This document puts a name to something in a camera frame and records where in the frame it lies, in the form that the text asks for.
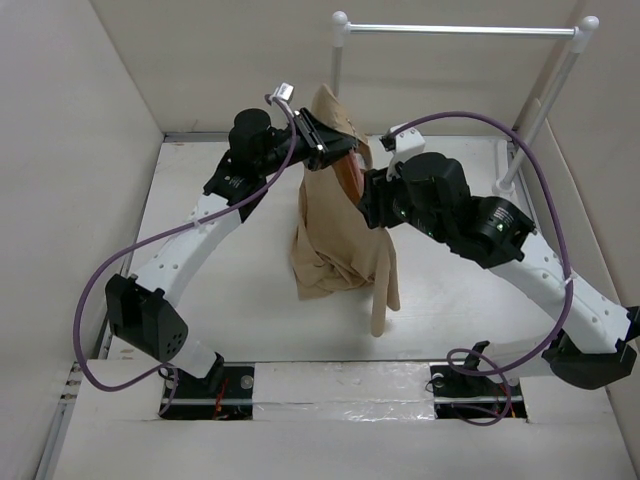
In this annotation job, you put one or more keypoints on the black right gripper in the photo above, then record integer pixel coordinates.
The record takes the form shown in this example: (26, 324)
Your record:
(375, 198)

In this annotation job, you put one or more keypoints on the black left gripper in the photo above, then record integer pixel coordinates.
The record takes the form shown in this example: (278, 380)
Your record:
(321, 143)

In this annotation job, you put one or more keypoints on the pink clothes hanger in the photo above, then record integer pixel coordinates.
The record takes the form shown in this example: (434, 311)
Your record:
(351, 168)

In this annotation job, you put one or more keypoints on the beige t shirt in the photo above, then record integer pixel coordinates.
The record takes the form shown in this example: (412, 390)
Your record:
(333, 250)

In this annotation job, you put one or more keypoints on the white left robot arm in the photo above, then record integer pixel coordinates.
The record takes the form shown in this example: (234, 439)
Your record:
(141, 309)

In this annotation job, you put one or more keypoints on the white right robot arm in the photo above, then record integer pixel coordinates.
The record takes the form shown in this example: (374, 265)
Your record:
(430, 193)

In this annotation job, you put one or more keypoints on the white metal clothes rack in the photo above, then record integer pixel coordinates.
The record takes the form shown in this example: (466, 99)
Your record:
(577, 38)

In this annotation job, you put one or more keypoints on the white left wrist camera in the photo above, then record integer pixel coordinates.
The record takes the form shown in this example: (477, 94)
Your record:
(284, 93)

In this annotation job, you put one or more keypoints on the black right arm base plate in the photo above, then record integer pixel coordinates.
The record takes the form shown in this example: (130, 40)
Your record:
(476, 400)

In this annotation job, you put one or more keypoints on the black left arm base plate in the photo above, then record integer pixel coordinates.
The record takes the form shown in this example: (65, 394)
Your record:
(231, 401)

